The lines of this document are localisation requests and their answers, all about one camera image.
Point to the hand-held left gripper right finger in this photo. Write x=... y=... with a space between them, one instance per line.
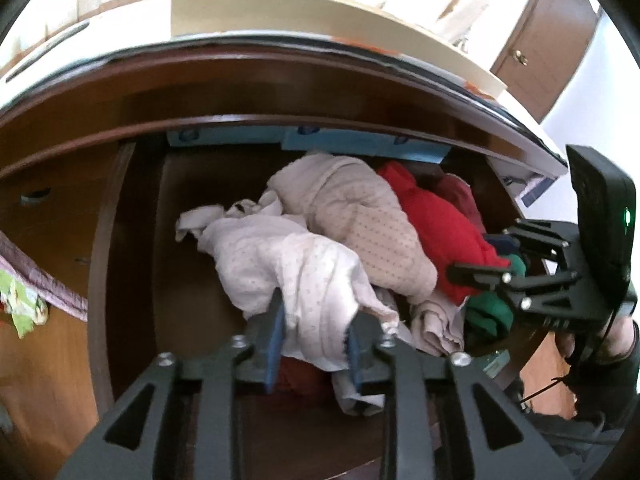
x=353 y=355

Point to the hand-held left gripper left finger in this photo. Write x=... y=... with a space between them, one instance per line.
x=276 y=345

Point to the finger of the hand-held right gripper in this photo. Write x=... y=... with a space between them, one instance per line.
x=540 y=235
x=480 y=275

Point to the grey sock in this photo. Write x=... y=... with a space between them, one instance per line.
x=502 y=247

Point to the green black striped underwear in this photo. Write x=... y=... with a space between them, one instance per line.
x=487 y=310

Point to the bright red underwear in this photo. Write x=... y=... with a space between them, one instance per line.
x=440 y=230

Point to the tan beige sock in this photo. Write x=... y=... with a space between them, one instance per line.
x=435 y=327

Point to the dark red underwear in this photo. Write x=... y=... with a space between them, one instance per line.
x=462 y=197

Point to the white dotted underwear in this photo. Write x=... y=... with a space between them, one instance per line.
x=280 y=265

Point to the wooden drawer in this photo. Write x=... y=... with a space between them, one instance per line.
x=190 y=285
x=150 y=90
x=50 y=230

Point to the beige dotted underwear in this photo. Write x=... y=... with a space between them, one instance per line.
x=360 y=210

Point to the person's right forearm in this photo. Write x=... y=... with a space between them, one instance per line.
x=600 y=390

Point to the closed wooden drawer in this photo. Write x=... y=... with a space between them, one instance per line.
x=50 y=230

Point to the person's right hand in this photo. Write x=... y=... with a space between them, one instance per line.
x=625 y=340

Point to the rust red cloth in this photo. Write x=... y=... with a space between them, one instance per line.
x=300 y=380

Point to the blue white printed packet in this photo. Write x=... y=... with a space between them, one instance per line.
x=530 y=187

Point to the blue flat box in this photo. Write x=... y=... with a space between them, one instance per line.
x=225 y=136
x=360 y=144

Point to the brass door knob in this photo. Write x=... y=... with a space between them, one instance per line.
x=522 y=57

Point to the wooden door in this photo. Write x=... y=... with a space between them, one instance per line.
x=550 y=35

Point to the pink quilt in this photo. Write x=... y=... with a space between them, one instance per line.
x=45 y=280

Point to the green printed cloth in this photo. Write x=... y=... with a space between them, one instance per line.
x=22 y=305

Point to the white board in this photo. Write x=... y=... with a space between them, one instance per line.
x=300 y=10

